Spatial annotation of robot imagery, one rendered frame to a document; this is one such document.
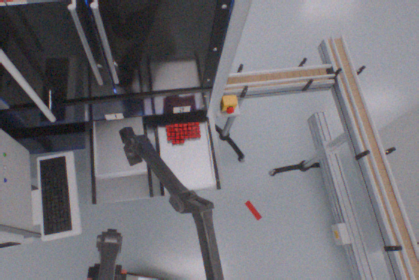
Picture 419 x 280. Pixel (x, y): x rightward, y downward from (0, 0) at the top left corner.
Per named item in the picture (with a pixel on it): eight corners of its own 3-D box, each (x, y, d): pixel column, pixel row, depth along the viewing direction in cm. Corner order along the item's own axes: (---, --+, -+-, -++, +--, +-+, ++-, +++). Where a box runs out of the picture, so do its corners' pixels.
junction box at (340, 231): (330, 224, 204) (337, 223, 196) (338, 224, 205) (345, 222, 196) (335, 245, 200) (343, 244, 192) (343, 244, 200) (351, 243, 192)
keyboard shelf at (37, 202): (22, 161, 182) (21, 159, 179) (74, 152, 184) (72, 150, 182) (27, 245, 167) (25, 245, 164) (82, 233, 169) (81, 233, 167)
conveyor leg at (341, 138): (295, 162, 258) (343, 123, 185) (306, 161, 258) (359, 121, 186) (298, 173, 255) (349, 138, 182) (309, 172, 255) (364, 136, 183)
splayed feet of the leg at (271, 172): (266, 168, 263) (271, 163, 250) (328, 161, 266) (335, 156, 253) (268, 178, 261) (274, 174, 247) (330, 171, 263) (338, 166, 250)
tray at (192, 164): (158, 128, 179) (158, 126, 175) (206, 123, 180) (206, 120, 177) (164, 190, 167) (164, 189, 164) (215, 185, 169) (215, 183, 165)
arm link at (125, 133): (132, 144, 142) (149, 142, 147) (124, 120, 145) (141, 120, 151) (120, 156, 150) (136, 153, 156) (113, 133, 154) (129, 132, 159)
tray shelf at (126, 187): (85, 118, 182) (84, 117, 180) (210, 105, 186) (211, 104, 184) (87, 205, 166) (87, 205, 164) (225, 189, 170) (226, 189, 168)
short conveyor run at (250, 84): (212, 105, 188) (215, 91, 173) (208, 81, 193) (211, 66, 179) (328, 93, 192) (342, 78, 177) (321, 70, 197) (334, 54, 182)
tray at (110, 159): (93, 116, 181) (92, 113, 177) (141, 111, 182) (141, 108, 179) (96, 177, 169) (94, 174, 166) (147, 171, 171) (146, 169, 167)
